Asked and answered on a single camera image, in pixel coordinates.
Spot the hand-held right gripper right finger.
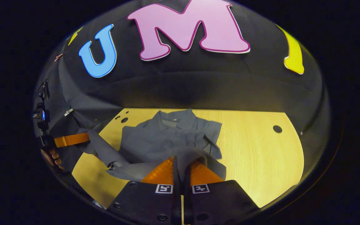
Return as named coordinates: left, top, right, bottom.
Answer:
left=183, top=158, right=260, bottom=225

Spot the grey button-up shirt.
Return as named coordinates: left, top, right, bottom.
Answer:
left=77, top=108, right=227, bottom=182

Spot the black backdrop cloth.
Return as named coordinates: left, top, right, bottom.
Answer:
left=33, top=0, right=330, bottom=175

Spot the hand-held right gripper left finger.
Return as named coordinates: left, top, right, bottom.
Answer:
left=107, top=156, right=183, bottom=225

